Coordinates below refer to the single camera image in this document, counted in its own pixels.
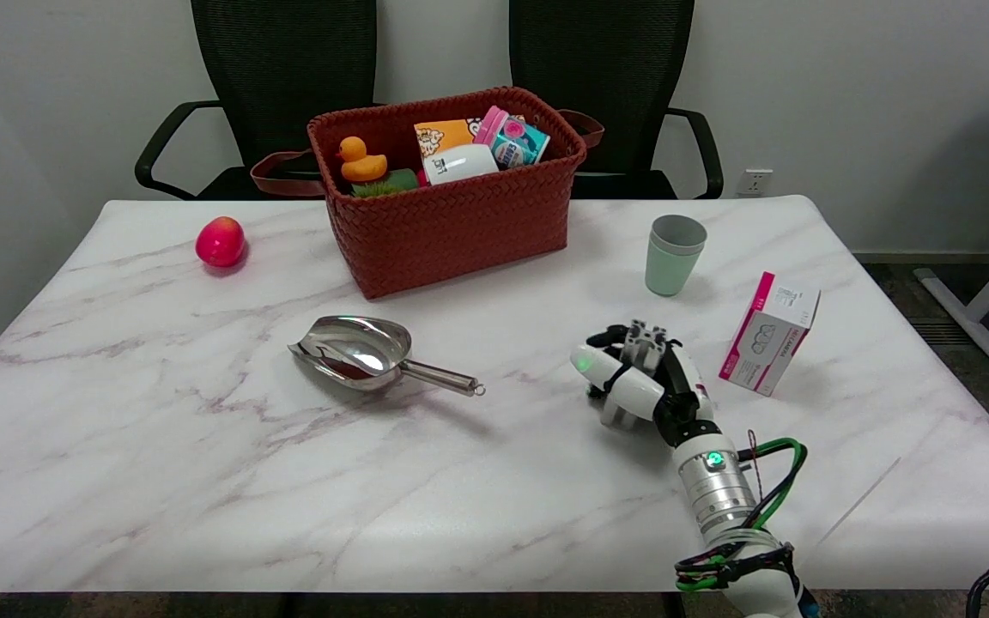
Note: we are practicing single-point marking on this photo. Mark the orange snack packet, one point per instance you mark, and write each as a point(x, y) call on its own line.
point(445, 133)

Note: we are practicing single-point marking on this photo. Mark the silver aluminium extrusion block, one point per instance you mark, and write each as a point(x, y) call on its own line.
point(645, 343)

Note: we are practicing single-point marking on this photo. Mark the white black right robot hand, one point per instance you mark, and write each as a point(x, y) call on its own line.
point(623, 382)

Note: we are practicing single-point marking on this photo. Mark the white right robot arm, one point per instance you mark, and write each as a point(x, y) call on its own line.
point(713, 489)

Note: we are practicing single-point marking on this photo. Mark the pale green plastic cup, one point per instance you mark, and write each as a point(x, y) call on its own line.
point(669, 270)

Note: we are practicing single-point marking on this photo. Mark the grey plastic cup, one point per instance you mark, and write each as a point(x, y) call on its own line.
point(679, 232)

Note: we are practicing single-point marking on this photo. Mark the yellow rubber duck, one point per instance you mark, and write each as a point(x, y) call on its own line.
point(363, 163)

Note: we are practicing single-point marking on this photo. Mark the white wall socket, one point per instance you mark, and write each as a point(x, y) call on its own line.
point(755, 182)

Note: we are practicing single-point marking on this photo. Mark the shiny steel scoop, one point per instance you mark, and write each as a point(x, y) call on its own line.
point(348, 352)

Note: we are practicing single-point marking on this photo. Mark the red woven basket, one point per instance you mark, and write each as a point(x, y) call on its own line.
point(452, 223)

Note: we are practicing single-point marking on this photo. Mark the teal container pink lid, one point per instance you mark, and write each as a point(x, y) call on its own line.
point(516, 142)

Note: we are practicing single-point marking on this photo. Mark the black mesh office chair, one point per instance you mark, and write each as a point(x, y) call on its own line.
point(284, 69)
point(606, 60)

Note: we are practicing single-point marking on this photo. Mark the red apple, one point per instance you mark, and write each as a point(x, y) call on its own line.
point(220, 242)

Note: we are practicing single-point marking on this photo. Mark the green bristly toy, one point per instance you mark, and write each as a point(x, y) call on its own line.
point(387, 184)

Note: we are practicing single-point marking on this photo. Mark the pink white carton box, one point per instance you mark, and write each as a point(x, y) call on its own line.
point(769, 339)

